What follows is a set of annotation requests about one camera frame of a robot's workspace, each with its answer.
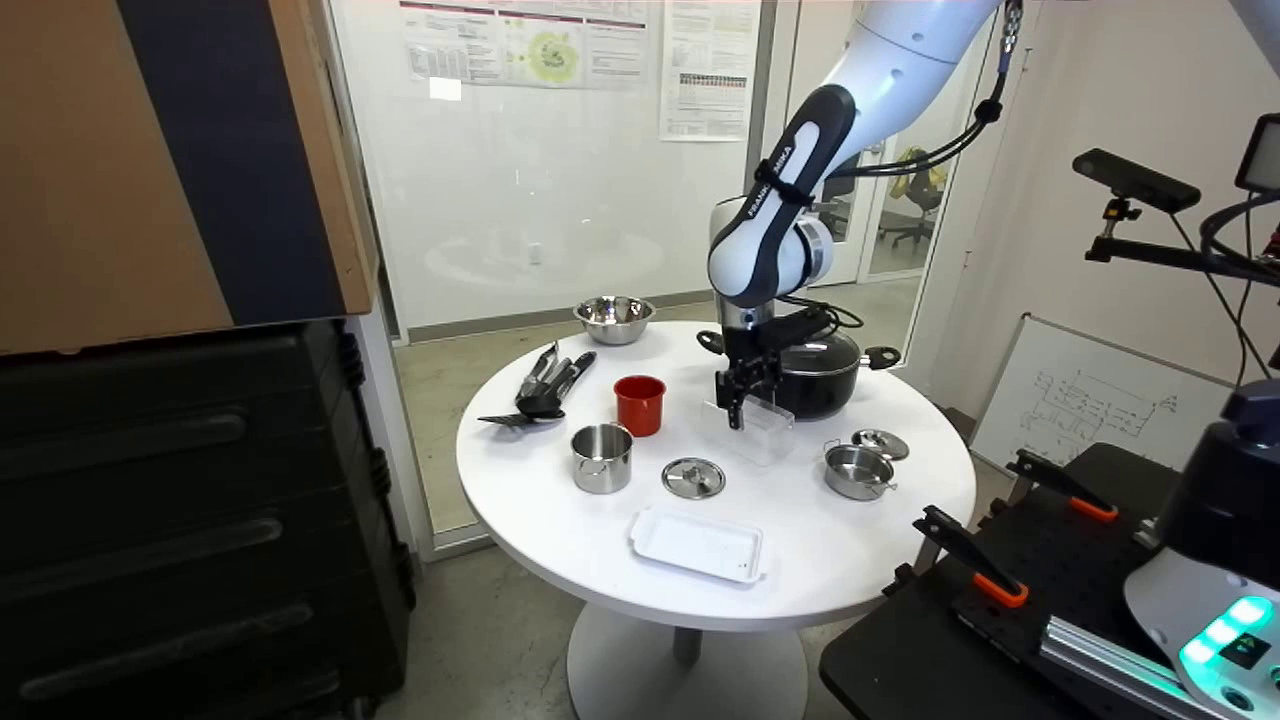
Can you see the cardboard box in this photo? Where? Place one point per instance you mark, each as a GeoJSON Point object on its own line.
{"type": "Point", "coordinates": [172, 166]}

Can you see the steel cup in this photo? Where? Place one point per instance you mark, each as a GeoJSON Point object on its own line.
{"type": "Point", "coordinates": [600, 458]}

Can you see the red mug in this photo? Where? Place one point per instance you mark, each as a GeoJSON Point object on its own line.
{"type": "Point", "coordinates": [637, 405]}

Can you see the black camera on mount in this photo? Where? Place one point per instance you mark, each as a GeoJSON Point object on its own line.
{"type": "Point", "coordinates": [1133, 186]}

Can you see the aluminium rail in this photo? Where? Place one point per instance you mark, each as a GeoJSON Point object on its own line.
{"type": "Point", "coordinates": [1117, 669]}

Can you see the black drawer case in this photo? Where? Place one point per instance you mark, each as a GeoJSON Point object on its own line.
{"type": "Point", "coordinates": [199, 528]}

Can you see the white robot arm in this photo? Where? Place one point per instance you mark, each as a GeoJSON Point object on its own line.
{"type": "Point", "coordinates": [775, 242]}

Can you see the small steel pot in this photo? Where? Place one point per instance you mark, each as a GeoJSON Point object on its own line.
{"type": "Point", "coordinates": [856, 471]}

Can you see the orange-handled clamp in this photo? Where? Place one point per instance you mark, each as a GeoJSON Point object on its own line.
{"type": "Point", "coordinates": [1081, 502]}
{"type": "Point", "coordinates": [946, 533]}

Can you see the small flat steel lid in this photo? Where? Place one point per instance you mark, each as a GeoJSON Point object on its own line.
{"type": "Point", "coordinates": [695, 479]}

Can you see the large black pot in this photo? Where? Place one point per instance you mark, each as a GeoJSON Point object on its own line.
{"type": "Point", "coordinates": [813, 399]}

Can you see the steel mixing bowl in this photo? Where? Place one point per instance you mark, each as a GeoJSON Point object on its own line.
{"type": "Point", "coordinates": [614, 320]}

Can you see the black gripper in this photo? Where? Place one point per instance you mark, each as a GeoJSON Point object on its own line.
{"type": "Point", "coordinates": [749, 356]}

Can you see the glass pot lid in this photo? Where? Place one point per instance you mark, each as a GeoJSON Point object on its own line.
{"type": "Point", "coordinates": [813, 343]}

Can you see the black kitchen utensils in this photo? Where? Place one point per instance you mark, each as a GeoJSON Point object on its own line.
{"type": "Point", "coordinates": [544, 387]}

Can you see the far orange-handled clamp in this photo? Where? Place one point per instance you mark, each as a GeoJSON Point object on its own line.
{"type": "Point", "coordinates": [1081, 502]}

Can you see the whiteboard on floor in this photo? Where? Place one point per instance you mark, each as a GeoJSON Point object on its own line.
{"type": "Point", "coordinates": [1067, 388]}

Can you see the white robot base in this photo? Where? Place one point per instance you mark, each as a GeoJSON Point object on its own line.
{"type": "Point", "coordinates": [1209, 598]}

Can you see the black perforated mounting board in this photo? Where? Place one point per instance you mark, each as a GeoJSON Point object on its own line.
{"type": "Point", "coordinates": [938, 649]}

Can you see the white rectangular tray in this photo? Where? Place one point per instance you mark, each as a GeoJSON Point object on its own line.
{"type": "Point", "coordinates": [695, 544]}

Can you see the wall posters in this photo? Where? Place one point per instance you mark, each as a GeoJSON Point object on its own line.
{"type": "Point", "coordinates": [695, 55]}

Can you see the white round table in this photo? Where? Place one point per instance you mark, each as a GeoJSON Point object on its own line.
{"type": "Point", "coordinates": [673, 644]}

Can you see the near orange-handled clamp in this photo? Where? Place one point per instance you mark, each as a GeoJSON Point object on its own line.
{"type": "Point", "coordinates": [946, 533]}

